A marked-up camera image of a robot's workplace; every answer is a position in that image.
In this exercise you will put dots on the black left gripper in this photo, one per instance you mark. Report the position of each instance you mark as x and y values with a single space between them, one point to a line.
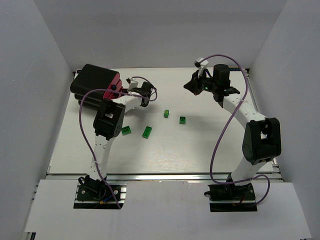
136 90

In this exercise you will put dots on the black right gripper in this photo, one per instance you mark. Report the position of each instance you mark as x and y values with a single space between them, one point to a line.
197 83

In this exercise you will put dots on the green lego brick number two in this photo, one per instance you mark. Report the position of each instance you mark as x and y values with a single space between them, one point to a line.
166 113

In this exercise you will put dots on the green hollow lego brick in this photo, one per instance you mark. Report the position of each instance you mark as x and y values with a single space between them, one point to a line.
182 120

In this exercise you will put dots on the green lego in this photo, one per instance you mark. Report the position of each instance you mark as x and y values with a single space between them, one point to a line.
147 132

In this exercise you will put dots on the green 2x3 lego brick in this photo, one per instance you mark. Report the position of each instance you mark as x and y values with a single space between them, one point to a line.
126 130

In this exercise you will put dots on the black pink drawer organizer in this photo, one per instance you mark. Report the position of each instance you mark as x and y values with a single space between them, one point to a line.
92 77

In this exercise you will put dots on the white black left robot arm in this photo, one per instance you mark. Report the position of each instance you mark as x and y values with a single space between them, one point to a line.
107 125

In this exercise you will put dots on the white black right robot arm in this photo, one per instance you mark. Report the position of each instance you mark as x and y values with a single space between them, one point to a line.
262 136

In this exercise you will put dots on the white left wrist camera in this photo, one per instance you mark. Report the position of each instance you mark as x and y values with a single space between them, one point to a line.
132 83

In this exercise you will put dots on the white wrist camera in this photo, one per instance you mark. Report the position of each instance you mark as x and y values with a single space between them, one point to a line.
201 62
132 83

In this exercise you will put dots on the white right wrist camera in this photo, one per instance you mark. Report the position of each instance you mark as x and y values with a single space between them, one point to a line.
201 62

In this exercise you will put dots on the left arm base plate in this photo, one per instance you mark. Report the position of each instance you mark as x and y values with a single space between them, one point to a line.
104 200

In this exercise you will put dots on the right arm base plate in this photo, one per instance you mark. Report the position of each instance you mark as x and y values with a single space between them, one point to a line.
231 198

